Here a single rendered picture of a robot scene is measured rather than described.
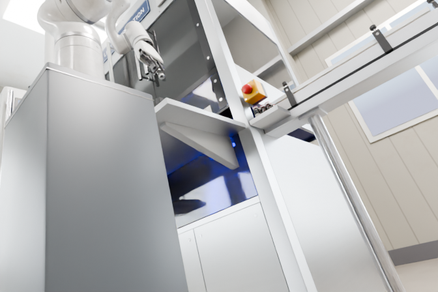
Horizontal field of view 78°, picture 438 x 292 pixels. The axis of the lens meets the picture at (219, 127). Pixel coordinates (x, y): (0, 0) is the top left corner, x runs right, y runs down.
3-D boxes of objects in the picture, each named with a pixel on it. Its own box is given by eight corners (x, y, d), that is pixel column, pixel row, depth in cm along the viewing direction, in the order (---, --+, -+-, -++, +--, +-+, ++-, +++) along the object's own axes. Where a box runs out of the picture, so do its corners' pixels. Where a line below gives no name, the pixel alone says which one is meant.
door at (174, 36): (160, 112, 147) (145, 34, 172) (218, 66, 125) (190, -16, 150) (159, 112, 146) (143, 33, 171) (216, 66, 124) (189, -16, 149)
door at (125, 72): (114, 148, 171) (106, 75, 195) (160, 113, 147) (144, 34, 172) (113, 148, 170) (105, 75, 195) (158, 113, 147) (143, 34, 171)
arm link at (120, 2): (76, -17, 106) (116, 55, 113) (114, -33, 108) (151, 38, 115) (82, -9, 115) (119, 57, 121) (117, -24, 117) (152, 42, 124)
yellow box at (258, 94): (254, 106, 114) (249, 92, 117) (268, 97, 110) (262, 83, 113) (244, 102, 108) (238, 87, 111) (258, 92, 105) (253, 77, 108)
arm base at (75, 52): (57, 73, 56) (56, 12, 64) (23, 117, 66) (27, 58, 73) (136, 97, 70) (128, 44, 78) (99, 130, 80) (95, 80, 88)
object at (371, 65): (262, 133, 112) (251, 102, 119) (279, 139, 124) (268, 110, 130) (457, 26, 77) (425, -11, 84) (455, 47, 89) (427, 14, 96)
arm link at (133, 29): (126, 41, 110) (147, 31, 112) (118, 25, 118) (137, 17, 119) (135, 57, 117) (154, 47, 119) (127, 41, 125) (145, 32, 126)
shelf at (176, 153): (155, 189, 148) (154, 185, 149) (257, 131, 113) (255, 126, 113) (60, 188, 112) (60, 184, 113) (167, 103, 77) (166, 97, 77)
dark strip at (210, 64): (221, 110, 118) (184, -10, 152) (229, 105, 116) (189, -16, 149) (219, 109, 117) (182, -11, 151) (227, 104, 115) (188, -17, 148)
